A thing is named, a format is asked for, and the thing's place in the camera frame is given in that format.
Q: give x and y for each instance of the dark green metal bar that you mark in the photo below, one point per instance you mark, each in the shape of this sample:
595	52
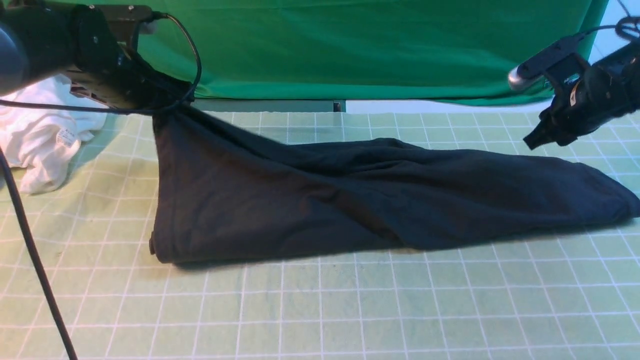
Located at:
277	105

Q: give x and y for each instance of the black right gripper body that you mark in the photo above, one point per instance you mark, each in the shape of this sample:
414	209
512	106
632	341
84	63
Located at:
577	109

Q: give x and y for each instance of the dark gray long-sleeve top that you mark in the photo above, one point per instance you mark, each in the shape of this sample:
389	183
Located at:
229	195

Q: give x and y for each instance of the light green checkered tablecloth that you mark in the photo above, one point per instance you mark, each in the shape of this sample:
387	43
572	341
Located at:
558	297

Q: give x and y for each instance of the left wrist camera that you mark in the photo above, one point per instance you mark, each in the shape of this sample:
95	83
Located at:
128	22

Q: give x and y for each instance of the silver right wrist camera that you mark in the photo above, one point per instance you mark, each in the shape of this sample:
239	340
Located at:
559	63

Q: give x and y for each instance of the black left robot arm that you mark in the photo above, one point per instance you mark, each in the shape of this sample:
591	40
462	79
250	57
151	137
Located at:
95	47

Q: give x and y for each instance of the crumpled white shirt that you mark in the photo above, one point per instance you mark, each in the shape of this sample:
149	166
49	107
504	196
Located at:
43	141

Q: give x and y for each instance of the green backdrop cloth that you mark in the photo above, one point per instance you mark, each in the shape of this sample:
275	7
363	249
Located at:
456	51

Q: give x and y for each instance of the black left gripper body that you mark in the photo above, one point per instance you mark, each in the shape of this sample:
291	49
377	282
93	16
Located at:
129	83

